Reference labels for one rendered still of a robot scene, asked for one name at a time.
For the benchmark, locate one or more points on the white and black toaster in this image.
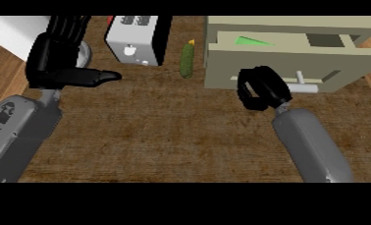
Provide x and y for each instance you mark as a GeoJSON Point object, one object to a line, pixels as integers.
{"type": "Point", "coordinates": [133, 42]}

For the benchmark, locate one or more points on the green wedge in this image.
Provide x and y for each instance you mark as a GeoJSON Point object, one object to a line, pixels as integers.
{"type": "Point", "coordinates": [251, 41]}

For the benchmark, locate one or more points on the beige cabinet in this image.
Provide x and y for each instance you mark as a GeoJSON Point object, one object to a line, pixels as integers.
{"type": "Point", "coordinates": [291, 22]}

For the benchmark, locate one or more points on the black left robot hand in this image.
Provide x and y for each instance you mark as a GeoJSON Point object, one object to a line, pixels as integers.
{"type": "Point", "coordinates": [53, 62]}

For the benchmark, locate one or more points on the red object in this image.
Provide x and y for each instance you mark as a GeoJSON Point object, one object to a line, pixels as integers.
{"type": "Point", "coordinates": [111, 19]}

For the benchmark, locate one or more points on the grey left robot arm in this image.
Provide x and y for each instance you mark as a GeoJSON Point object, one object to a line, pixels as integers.
{"type": "Point", "coordinates": [24, 127]}

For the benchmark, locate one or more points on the grey cup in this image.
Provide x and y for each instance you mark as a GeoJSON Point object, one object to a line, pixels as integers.
{"type": "Point", "coordinates": [84, 55]}

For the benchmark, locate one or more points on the green cucumber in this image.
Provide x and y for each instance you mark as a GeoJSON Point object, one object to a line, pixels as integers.
{"type": "Point", "coordinates": [187, 60]}

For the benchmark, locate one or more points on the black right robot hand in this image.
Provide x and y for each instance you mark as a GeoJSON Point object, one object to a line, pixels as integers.
{"type": "Point", "coordinates": [265, 86]}

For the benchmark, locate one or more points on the white block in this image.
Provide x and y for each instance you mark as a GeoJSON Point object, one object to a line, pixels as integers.
{"type": "Point", "coordinates": [21, 32]}

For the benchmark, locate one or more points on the beige drawer front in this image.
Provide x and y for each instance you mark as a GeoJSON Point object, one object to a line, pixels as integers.
{"type": "Point", "coordinates": [227, 67]}

